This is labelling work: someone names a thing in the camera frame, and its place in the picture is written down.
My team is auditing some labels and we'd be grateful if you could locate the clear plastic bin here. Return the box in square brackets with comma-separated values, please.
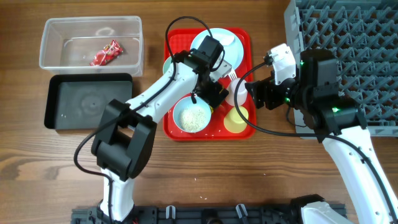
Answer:
[39, 16, 144, 77]

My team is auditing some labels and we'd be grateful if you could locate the light blue plate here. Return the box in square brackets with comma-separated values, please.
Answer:
[190, 27, 244, 72]

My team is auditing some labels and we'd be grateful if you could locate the yellow snack wrapper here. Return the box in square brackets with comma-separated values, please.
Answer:
[210, 88, 228, 112]

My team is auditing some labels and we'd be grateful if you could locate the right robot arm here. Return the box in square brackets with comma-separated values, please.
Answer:
[245, 44, 397, 223]

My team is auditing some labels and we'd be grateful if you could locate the red snack wrapper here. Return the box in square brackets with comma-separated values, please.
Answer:
[90, 40, 123, 67]

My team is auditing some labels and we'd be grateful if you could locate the mint green bowl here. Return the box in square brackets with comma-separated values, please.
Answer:
[162, 56, 172, 74]

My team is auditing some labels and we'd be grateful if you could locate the white plastic cup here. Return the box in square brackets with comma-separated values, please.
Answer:
[225, 78, 248, 106]

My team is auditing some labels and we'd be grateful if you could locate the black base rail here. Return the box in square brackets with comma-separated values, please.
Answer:
[70, 204, 348, 224]

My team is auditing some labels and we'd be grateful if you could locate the white plastic spoon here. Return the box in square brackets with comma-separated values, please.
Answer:
[216, 34, 235, 47]

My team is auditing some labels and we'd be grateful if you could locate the grey dishwasher rack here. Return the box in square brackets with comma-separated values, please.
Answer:
[284, 0, 397, 137]

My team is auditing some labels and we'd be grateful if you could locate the red serving tray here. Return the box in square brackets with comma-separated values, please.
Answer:
[162, 27, 255, 141]

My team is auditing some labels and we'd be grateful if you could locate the black plastic tray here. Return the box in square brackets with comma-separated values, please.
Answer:
[44, 73, 133, 130]

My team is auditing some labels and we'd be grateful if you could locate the yellow plastic cup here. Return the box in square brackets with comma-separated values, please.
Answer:
[223, 107, 247, 134]

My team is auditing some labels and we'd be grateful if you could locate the white plastic fork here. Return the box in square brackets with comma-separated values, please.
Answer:
[228, 69, 238, 81]

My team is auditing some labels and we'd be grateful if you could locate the white rice pile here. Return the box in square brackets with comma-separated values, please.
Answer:
[180, 107, 207, 133]

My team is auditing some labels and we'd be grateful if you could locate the blue bowl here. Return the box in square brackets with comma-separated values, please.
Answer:
[172, 96, 212, 133]

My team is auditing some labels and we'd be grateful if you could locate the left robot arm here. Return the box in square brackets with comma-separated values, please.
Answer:
[91, 35, 231, 223]

